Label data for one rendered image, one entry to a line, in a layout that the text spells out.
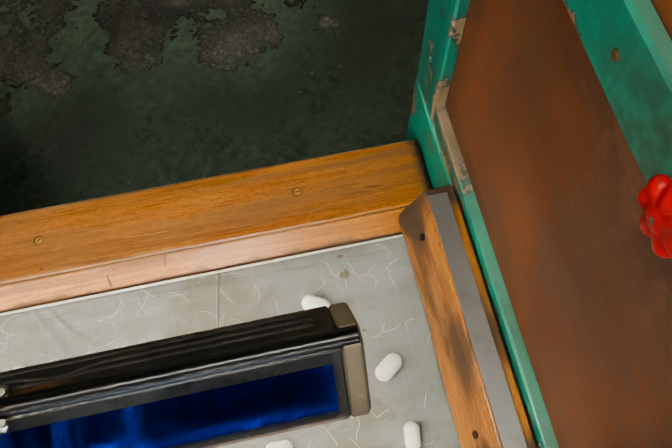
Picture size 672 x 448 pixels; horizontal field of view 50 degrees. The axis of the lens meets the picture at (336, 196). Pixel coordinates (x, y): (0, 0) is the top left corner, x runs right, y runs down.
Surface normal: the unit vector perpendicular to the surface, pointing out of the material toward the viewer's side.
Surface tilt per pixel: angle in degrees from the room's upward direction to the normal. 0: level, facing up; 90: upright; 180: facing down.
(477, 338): 0
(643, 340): 90
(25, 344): 0
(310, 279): 0
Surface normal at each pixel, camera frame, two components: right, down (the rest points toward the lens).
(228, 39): 0.00, -0.44
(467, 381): -0.89, -0.01
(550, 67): -0.98, 0.19
